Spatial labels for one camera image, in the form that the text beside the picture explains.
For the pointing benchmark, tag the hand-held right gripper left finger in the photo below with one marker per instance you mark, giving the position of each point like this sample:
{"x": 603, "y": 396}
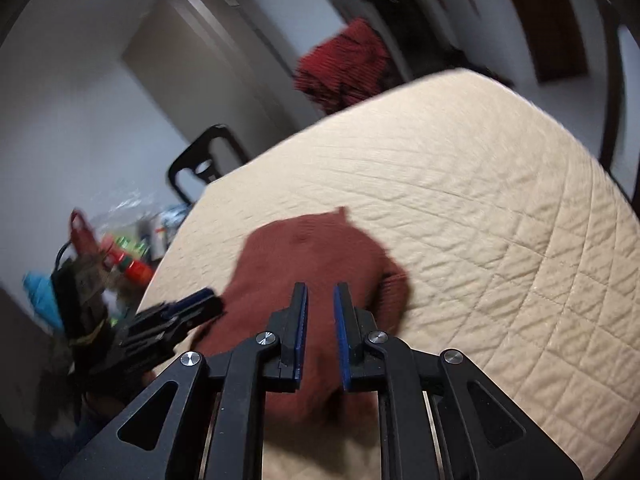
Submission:
{"x": 300, "y": 340}

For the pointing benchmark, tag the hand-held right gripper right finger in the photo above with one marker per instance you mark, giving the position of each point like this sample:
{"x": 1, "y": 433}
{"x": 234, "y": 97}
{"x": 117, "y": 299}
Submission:
{"x": 342, "y": 345}

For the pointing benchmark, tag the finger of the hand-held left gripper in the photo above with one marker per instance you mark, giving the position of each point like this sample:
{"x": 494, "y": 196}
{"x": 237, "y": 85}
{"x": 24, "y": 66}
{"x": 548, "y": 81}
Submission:
{"x": 200, "y": 312}
{"x": 192, "y": 297}

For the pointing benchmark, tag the red-brown knit garment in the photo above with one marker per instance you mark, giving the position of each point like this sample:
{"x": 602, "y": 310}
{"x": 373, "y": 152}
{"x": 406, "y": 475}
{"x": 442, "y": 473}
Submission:
{"x": 310, "y": 250}

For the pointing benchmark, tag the turquoise cloth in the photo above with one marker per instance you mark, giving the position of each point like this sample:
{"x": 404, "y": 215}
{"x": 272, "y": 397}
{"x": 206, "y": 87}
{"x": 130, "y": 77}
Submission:
{"x": 40, "y": 295}

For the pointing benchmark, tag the pile of plastic bags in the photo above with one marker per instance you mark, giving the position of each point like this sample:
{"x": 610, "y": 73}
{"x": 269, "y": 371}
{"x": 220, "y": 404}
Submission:
{"x": 130, "y": 255}

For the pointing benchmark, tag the small dark wooden chair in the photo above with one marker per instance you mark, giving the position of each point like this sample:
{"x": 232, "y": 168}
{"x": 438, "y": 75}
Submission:
{"x": 222, "y": 132}

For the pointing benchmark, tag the beige quilted table cover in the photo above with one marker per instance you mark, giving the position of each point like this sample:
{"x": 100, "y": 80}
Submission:
{"x": 475, "y": 160}

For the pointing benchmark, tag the grey steel refrigerator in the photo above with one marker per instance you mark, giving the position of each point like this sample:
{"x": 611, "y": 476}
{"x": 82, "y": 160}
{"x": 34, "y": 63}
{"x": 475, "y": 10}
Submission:
{"x": 200, "y": 60}

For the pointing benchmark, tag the red plaid shirt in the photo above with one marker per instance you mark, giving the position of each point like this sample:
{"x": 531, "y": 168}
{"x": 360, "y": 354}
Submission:
{"x": 345, "y": 65}

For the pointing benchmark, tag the dark glass door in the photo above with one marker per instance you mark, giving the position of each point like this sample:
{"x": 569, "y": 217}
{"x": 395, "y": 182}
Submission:
{"x": 395, "y": 5}

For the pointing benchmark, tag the large dark wooden chair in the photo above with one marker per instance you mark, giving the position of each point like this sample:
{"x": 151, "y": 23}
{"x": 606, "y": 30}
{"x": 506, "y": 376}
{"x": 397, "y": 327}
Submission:
{"x": 611, "y": 85}

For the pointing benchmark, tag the brown wooden door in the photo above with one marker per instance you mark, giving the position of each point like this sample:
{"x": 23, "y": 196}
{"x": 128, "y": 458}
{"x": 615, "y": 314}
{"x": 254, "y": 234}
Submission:
{"x": 550, "y": 20}

